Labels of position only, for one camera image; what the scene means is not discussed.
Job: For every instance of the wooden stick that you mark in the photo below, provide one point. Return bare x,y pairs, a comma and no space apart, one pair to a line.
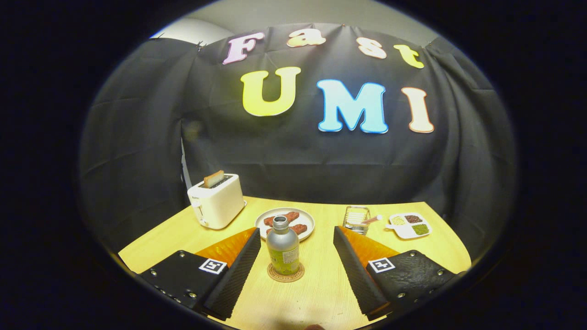
373,219

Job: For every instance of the black backdrop cloth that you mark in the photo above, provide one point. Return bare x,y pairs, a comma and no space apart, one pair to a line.
298,169

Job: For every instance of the red sausage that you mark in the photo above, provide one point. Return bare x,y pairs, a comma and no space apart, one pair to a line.
291,215
300,228

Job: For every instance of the clear square holder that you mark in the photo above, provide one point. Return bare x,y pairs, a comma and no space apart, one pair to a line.
355,220

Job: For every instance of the white divided seasoning dish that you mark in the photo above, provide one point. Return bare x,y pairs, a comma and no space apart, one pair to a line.
408,227

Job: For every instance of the white round plate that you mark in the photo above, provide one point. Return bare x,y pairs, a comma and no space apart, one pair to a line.
307,217

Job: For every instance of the wooden table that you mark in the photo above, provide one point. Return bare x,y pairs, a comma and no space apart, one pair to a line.
321,275

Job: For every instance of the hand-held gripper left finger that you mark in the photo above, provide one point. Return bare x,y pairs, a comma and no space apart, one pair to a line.
231,282

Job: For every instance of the toast slice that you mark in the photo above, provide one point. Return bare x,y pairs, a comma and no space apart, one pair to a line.
213,178

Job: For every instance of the round brown coaster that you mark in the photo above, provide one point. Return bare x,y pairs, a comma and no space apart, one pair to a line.
274,277

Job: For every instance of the cream toaster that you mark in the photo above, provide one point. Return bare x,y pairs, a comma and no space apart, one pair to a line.
218,201

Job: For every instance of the silver juice bottle green label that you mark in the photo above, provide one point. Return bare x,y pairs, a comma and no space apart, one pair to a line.
283,247

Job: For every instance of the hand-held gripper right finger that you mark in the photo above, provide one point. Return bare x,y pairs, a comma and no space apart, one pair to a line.
360,279

